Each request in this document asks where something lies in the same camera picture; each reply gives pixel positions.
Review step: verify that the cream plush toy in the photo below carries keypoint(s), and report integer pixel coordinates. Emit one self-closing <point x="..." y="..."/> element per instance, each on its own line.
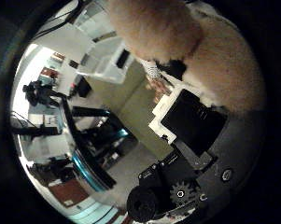
<point x="152" y="28"/>

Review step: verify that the white plastic container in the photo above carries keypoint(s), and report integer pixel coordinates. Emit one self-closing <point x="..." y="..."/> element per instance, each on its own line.
<point x="104" y="63"/>

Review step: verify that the brown spotted plush toy with tag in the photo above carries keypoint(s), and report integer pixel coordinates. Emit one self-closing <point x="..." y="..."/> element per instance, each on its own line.
<point x="156" y="81"/>

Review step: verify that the black equipment stand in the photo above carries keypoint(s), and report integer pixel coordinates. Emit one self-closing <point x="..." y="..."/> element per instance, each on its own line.
<point x="84" y="137"/>

